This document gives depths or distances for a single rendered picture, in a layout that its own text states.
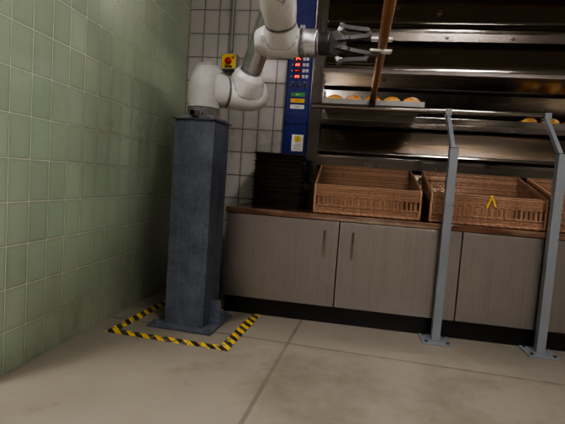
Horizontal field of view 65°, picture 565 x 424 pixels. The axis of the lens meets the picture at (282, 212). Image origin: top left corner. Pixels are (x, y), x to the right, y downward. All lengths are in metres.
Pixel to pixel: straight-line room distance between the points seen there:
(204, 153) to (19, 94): 0.78
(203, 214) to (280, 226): 0.44
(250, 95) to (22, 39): 0.98
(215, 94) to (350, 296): 1.21
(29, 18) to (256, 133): 1.52
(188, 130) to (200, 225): 0.45
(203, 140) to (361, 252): 0.97
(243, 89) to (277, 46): 0.72
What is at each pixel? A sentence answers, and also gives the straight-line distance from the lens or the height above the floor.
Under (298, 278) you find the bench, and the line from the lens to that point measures 2.33.
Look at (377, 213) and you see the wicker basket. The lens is 2.32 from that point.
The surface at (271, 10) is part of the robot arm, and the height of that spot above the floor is 1.24.
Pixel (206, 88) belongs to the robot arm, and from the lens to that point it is 2.16.
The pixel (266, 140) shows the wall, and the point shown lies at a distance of 2.88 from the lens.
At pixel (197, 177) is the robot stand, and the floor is 0.72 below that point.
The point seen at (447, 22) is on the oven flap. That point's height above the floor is 1.73.
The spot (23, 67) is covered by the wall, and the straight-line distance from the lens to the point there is 1.81.
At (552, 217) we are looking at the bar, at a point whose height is 0.66.
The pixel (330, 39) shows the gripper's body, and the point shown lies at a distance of 1.53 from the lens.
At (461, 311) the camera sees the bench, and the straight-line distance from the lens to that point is 2.41.
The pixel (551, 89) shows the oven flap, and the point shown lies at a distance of 3.06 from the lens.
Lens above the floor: 0.74
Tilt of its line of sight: 4 degrees down
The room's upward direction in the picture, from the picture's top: 4 degrees clockwise
